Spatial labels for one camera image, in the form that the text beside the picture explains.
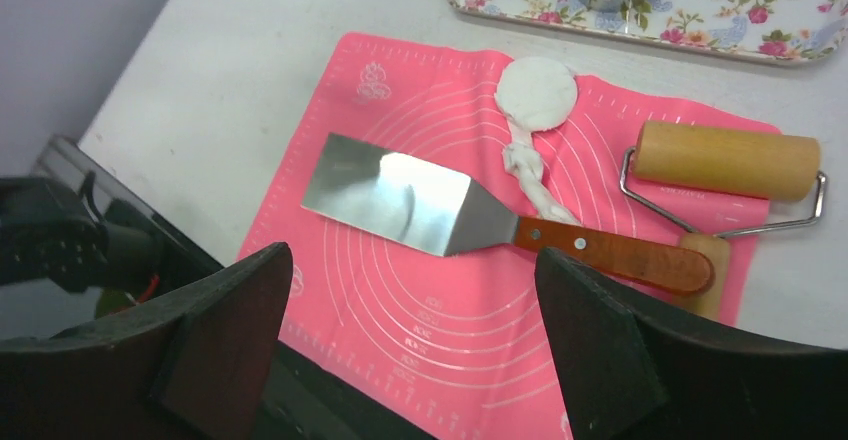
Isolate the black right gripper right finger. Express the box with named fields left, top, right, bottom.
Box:
left=534, top=248, right=847, bottom=439

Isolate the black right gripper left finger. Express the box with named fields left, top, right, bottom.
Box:
left=1, top=242, right=293, bottom=439

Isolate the pink silicone baking mat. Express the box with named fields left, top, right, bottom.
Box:
left=240, top=33, right=780, bottom=439

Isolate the white dough scrap strip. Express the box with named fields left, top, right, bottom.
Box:
left=502, top=121, right=581, bottom=226

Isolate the wooden rolling pin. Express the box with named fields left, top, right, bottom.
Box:
left=619, top=120, right=828, bottom=321

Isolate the white dough lump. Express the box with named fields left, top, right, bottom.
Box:
left=494, top=56, right=579, bottom=132

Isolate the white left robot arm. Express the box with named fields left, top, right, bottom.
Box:
left=1, top=133, right=222, bottom=296

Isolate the floral rectangular tray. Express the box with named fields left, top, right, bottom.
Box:
left=447, top=0, right=847, bottom=63

